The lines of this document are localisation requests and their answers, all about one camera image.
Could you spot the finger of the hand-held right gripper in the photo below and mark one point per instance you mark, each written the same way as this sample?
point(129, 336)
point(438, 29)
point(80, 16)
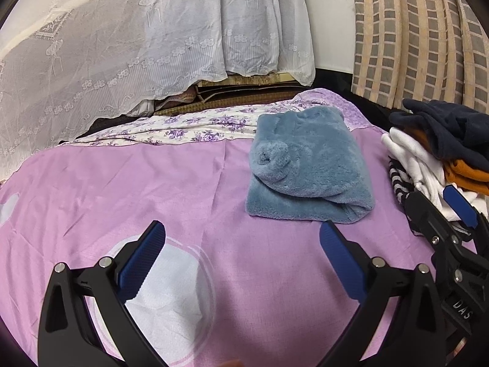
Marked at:
point(422, 210)
point(460, 206)

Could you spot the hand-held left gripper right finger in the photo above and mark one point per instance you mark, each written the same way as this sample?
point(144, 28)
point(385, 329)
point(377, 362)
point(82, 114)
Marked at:
point(338, 256)

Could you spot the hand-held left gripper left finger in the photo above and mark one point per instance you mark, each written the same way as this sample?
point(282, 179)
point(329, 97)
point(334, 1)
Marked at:
point(141, 260)

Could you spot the blue fleece jacket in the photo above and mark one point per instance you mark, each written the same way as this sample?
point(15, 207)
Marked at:
point(305, 168)

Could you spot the pile of folded clothes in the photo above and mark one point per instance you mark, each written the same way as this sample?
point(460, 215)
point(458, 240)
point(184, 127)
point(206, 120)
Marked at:
point(412, 156)

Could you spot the orange garment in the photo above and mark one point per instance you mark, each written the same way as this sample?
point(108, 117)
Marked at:
point(462, 172)

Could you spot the striped garment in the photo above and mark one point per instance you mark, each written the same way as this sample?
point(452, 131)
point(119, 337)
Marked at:
point(399, 183)

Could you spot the purple blanket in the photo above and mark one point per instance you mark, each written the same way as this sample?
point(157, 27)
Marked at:
point(114, 183)

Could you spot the purple floral bed sheet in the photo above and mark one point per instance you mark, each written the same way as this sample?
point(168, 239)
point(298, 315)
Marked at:
point(191, 128)

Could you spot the folded bedding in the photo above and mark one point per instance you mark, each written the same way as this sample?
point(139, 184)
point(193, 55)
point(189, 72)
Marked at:
point(175, 101)

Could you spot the beige checked curtain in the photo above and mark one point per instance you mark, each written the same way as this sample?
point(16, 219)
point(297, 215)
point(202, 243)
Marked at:
point(412, 46)

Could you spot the brown woven mats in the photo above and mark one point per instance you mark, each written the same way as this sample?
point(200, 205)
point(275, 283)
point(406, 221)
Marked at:
point(237, 95)

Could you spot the white lace cover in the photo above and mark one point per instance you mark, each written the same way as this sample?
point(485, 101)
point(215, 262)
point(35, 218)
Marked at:
point(114, 46)

